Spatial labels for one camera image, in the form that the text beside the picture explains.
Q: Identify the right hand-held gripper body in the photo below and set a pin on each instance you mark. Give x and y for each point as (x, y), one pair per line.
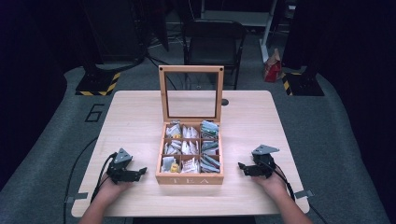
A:
(264, 161)

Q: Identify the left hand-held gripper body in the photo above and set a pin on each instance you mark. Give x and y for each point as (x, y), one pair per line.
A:
(120, 166)

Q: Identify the person's left hand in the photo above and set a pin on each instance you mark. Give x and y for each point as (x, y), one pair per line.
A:
(113, 188)

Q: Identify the person's right hand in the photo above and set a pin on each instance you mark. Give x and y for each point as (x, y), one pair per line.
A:
(272, 185)

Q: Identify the mixed white and yellow tea packets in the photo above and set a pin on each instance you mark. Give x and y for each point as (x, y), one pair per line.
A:
(172, 149)

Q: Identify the row of grey-green tea packets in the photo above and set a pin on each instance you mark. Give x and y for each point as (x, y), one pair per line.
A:
(209, 146)

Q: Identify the wooden tea box, glass lid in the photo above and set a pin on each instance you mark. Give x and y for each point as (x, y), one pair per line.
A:
(190, 179)

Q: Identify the grey tape strip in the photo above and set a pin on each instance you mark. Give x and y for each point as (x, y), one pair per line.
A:
(304, 194)
(77, 197)

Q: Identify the row of white tea packets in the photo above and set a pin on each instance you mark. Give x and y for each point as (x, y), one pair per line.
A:
(190, 149)

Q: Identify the black stand base, yellow stripes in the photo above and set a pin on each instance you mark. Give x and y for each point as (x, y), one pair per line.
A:
(98, 84)
(300, 84)

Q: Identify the red and brown paper bag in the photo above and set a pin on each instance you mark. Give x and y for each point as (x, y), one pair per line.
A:
(273, 67)

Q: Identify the black folding chair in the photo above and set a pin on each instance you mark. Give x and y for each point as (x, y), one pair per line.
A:
(213, 43)

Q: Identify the dark curtain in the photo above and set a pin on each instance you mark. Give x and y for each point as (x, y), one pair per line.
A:
(348, 40)
(28, 77)

